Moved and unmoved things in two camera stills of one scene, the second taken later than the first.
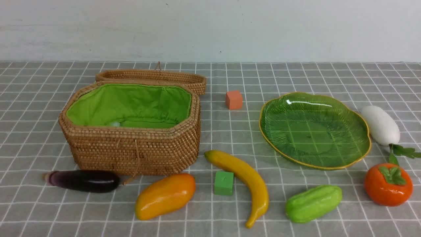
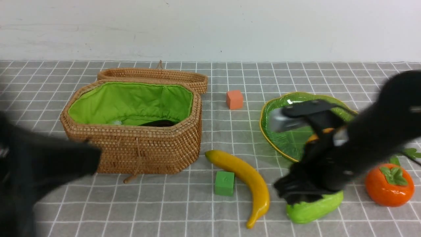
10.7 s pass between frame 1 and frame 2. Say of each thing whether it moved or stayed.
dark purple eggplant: moved
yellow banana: stayed
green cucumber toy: stayed
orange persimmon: stayed
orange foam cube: stayed
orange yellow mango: moved
